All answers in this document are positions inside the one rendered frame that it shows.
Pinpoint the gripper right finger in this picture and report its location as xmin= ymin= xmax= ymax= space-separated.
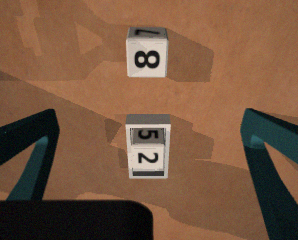
xmin=240 ymin=108 xmax=298 ymax=240

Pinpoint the white rectangular tray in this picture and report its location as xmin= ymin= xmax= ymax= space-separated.
xmin=125 ymin=114 xmax=171 ymax=179

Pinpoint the white number cube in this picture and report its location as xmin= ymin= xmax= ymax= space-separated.
xmin=126 ymin=27 xmax=169 ymax=78
xmin=131 ymin=128 xmax=165 ymax=169

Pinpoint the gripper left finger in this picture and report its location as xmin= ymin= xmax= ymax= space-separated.
xmin=0 ymin=109 xmax=60 ymax=200

